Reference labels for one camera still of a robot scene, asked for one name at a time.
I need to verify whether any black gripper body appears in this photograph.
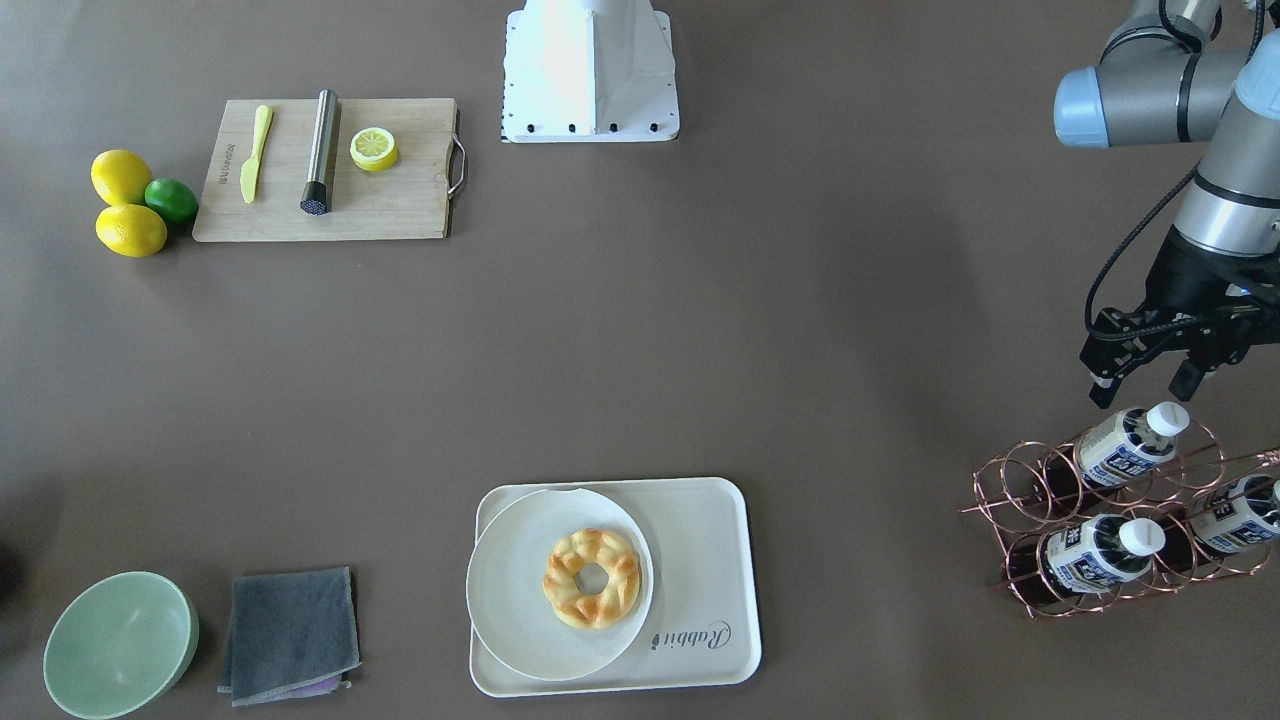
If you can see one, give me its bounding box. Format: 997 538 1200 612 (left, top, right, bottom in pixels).
1080 229 1277 375

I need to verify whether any tea bottle white cap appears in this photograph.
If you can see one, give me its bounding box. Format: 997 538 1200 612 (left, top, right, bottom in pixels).
1041 401 1190 501

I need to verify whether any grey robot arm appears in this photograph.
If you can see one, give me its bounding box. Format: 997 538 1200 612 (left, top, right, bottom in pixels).
1053 1 1279 407

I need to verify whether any tea bottle in rack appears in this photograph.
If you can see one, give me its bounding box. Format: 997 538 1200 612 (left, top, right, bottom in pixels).
1006 514 1166 609
1161 473 1279 573

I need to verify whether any cream plastic serving tray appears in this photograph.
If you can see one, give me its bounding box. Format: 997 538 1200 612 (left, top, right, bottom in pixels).
470 477 762 697

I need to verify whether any white round plate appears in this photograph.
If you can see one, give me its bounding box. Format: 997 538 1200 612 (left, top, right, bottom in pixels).
466 489 654 682

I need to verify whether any bamboo cutting board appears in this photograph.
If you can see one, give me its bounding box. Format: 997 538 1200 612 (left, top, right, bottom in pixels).
191 97 458 243

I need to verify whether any half lemon slice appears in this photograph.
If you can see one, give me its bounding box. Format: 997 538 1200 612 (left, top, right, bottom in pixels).
349 127 399 173

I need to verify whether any grey folded cloth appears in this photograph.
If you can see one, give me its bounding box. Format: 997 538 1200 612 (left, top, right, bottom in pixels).
218 566 361 707

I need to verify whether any yellow plastic knife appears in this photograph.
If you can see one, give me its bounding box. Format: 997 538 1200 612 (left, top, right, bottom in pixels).
239 104 274 204

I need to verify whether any green lime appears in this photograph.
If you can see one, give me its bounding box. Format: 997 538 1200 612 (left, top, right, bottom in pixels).
143 177 198 225

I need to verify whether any yellow lemon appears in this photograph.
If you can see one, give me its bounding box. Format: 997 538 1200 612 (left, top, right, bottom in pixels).
90 149 154 206
95 204 168 258

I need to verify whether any green bowl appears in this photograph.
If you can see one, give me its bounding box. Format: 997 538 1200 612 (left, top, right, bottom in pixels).
44 571 200 719

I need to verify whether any copper wire bottle rack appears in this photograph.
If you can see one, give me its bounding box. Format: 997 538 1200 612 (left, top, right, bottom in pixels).
966 420 1277 618

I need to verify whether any braided ring bread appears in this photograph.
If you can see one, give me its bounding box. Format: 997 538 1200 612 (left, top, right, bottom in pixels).
541 528 641 630

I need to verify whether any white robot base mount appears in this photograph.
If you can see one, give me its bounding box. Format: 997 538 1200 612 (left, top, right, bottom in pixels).
500 1 681 143

